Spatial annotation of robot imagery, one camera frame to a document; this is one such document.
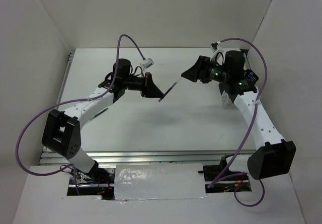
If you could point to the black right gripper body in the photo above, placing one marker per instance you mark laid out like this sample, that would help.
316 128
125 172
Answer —
204 64

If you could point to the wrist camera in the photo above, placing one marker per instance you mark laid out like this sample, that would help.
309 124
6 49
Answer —
146 63
216 48

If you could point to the white mesh organizer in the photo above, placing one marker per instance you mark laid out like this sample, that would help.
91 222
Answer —
226 101

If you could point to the clear spray bottle blue cap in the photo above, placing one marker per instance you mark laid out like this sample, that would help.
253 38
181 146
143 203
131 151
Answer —
250 75

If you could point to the dark purple gel pen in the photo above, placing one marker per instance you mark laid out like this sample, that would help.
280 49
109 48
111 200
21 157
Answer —
169 89

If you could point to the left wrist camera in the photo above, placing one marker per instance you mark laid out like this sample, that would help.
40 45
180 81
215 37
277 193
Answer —
146 63

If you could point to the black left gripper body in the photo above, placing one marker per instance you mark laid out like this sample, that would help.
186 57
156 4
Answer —
146 75

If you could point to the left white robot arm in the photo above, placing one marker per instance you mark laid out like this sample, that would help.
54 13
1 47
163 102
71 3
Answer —
62 130

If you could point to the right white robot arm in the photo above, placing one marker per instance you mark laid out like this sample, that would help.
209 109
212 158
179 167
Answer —
274 154

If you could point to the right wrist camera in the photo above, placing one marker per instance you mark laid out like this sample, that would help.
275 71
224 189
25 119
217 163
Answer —
216 48

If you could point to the white foil cover board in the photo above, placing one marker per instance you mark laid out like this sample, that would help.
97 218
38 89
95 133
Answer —
160 181

